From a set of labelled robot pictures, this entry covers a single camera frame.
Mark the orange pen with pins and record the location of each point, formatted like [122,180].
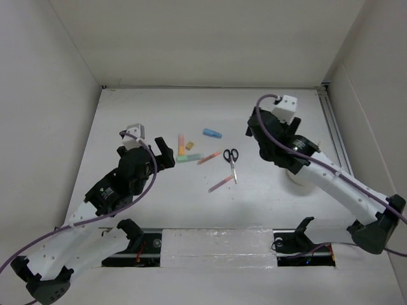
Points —
[205,159]

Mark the purple pink pen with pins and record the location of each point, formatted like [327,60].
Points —
[221,183]

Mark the metal rail right side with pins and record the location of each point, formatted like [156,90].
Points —
[334,131]

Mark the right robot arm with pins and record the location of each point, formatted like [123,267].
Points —
[376,215]

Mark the orange pink highlighter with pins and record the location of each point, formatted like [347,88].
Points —
[181,147]

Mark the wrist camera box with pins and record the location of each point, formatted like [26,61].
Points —
[135,133]
[285,108]

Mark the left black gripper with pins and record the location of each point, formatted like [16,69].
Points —
[165,160]

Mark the blue capped marker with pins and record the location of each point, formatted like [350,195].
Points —
[212,133]

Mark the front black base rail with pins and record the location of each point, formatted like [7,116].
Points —
[147,255]

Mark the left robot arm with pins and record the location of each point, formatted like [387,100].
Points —
[48,273]

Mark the small yellow sharpener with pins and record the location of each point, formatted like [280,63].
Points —
[189,145]

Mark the white round divided container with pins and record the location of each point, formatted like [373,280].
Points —
[301,185]

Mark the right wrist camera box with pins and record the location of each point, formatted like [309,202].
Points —
[285,108]

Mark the black handled scissors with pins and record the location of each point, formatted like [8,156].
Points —
[231,156]

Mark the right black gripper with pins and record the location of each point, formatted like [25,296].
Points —
[292,128]

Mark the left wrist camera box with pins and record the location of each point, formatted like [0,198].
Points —
[135,133]

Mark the green highlighter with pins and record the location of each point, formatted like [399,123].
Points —
[189,158]

